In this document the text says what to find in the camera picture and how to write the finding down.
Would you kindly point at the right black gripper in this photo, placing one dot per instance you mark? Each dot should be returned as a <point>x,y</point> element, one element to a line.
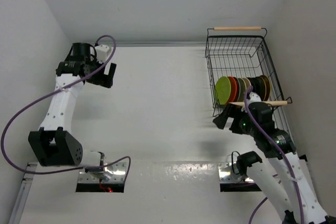
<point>231,110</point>

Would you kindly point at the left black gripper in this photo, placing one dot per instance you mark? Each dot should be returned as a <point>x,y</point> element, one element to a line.
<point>103,80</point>

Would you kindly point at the green plate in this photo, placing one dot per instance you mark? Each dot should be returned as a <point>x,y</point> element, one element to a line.
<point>223,90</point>

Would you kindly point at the yellow patterned plate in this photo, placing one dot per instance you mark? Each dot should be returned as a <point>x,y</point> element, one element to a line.
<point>262,88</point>
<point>267,87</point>

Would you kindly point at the cream plate with black patch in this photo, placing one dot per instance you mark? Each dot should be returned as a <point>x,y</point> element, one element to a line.
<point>247,83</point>

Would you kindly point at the cream plate with flowers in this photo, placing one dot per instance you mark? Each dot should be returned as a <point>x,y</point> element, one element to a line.
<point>242,89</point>

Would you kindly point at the blue patterned plate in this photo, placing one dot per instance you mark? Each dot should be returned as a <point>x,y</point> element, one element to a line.
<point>239,90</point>

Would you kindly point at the orange plate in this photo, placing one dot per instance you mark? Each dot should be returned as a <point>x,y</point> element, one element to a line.
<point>233,89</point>

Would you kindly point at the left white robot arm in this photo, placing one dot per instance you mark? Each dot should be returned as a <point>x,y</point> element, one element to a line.
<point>53,143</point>

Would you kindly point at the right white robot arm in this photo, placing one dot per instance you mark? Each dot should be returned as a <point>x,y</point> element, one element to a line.
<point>291,196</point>

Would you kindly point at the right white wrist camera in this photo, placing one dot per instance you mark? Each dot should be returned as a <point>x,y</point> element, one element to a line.
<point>253,97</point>

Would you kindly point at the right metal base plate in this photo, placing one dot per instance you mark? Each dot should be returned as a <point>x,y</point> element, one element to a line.
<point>228,173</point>

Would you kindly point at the metal base plate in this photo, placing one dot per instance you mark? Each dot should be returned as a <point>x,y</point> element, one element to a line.
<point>113,174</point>
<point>228,173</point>

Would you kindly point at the black wire dish rack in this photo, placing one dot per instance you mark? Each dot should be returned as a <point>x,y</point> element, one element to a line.
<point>231,51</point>

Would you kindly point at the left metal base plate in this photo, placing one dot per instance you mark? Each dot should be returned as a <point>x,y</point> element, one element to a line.
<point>113,174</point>

